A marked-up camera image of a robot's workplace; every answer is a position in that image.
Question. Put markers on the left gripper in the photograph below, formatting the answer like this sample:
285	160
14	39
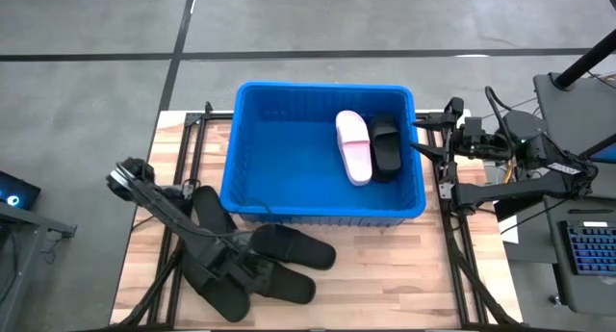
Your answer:
226	262

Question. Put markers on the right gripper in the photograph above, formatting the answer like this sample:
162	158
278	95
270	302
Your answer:
491	146

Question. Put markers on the black slide sandal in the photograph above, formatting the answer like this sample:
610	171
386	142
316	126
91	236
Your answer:
293	286
303	250
212	209
385	149
226	303

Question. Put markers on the pale pink slide sandal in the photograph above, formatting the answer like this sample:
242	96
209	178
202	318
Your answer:
353	149

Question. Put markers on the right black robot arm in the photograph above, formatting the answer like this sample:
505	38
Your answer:
510	192

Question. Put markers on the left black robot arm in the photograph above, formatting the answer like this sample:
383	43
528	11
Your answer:
159	204

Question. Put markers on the blue plastic bin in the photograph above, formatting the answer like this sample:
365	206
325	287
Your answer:
289	178

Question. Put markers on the white paper sheet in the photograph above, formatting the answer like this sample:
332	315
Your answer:
511	231

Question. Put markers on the grey desk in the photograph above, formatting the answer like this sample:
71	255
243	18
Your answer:
577	115

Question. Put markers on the black stand pole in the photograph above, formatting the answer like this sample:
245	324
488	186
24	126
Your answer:
582	62

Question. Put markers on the flat computer monitor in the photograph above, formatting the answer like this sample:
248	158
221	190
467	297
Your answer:
606	154

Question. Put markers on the backlit computer keyboard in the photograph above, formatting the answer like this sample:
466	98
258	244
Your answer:
592	250

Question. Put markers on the grey keyboard shelf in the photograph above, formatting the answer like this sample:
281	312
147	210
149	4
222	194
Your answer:
563	293

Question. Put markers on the grey side stand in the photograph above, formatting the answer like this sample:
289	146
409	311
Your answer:
48	226

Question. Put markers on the black device blue light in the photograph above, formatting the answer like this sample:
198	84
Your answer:
19	190

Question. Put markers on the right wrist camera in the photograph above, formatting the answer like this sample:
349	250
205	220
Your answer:
472	126

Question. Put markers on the black aluminium table frame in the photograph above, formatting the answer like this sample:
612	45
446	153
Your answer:
192	119

